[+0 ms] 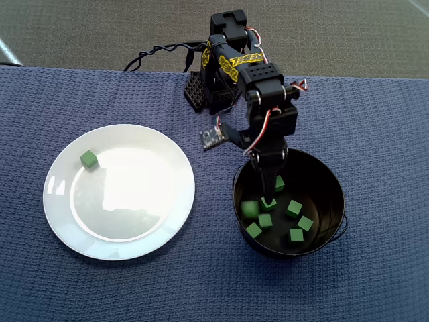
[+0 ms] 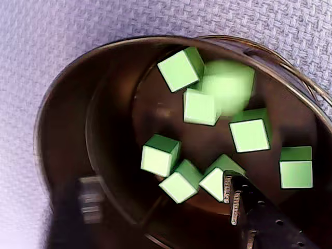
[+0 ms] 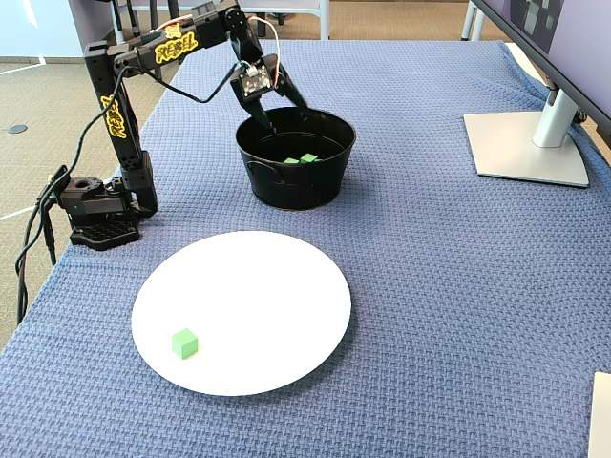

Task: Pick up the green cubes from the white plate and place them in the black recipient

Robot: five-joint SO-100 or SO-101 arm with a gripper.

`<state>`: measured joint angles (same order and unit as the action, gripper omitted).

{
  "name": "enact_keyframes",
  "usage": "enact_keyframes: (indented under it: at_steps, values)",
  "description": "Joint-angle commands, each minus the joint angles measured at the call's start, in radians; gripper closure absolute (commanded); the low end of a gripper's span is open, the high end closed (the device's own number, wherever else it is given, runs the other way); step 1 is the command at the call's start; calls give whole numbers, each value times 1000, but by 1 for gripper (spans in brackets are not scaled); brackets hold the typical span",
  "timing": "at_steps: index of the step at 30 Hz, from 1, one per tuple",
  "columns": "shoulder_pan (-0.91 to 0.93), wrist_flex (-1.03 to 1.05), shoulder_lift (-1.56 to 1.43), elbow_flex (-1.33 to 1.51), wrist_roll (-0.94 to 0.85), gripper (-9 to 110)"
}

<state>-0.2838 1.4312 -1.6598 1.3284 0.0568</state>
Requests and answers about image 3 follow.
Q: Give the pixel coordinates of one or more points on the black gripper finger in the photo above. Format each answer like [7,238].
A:
[258,110]
[291,93]

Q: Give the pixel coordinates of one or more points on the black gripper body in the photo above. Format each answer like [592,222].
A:
[276,75]

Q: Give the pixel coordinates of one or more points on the green cube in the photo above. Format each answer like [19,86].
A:
[290,160]
[309,158]
[184,344]

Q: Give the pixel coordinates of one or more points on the white round plate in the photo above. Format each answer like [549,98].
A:
[248,310]

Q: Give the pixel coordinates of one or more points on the dark chair leg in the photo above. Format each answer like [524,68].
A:
[135,21]
[262,29]

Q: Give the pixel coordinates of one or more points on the black metal bucket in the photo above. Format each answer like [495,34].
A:
[296,191]

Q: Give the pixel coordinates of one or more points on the white table leg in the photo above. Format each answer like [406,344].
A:
[120,21]

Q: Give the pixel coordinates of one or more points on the grey desk leg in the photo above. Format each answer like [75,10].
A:
[468,26]

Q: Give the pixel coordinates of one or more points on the blue woven table cloth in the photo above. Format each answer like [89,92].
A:
[429,286]

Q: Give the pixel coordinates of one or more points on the round floor outlet cover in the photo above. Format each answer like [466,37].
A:
[17,128]

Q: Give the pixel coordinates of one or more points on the computer monitor with silver stand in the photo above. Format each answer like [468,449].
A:
[525,157]

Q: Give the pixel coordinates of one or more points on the black table clamp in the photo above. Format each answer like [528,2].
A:
[48,236]

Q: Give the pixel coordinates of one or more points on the white flat board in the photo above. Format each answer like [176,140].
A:
[602,420]

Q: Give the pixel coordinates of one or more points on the small wrist camera circuit board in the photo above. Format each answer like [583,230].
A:
[258,81]

